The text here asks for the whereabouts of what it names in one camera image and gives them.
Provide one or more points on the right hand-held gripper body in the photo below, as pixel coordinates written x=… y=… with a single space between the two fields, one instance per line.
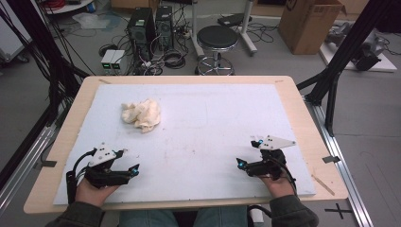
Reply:
x=268 y=168

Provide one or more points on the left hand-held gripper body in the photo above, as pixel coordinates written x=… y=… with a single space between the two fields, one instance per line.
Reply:
x=104 y=178

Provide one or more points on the cream printed muslin cloth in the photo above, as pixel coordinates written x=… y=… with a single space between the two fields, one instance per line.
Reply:
x=142 y=115

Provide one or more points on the person's left hand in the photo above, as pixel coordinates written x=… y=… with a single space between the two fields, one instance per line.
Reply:
x=91 y=195

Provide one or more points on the person's right hand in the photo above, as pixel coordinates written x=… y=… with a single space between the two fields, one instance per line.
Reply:
x=279 y=188

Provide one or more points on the person's blue jeans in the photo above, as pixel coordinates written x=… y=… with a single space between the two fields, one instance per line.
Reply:
x=148 y=219

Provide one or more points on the white foam board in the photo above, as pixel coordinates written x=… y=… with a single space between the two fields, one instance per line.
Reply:
x=195 y=142

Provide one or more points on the black tape piece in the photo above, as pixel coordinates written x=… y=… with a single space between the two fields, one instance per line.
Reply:
x=48 y=163
x=331 y=159

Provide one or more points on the thin wooden stick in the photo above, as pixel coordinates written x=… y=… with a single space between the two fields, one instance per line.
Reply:
x=323 y=185

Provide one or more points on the black tape cross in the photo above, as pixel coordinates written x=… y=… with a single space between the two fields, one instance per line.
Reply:
x=338 y=210

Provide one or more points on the white power supply box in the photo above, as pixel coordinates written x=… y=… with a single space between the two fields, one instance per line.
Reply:
x=107 y=60
x=118 y=60

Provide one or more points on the black round stool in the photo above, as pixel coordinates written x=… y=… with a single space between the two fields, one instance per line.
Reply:
x=217 y=38

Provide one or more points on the large black computer tower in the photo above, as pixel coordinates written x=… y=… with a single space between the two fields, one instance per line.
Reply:
x=141 y=31

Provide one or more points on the flat black case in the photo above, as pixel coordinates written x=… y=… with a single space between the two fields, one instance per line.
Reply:
x=233 y=19

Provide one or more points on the brown cardboard box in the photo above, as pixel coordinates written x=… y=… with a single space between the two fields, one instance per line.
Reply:
x=310 y=26

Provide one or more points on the small black computer tower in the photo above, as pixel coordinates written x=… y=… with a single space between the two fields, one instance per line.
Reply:
x=164 y=26

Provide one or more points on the clear plastic bag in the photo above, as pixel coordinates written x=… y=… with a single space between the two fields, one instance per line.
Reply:
x=91 y=20

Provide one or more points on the white board with grey device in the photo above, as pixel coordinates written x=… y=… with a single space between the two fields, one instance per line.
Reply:
x=362 y=50

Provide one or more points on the aluminium rail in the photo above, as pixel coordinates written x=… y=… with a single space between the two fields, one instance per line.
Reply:
x=340 y=164
x=25 y=164

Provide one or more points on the black metal frame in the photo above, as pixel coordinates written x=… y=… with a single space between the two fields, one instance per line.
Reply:
x=41 y=56
x=343 y=53

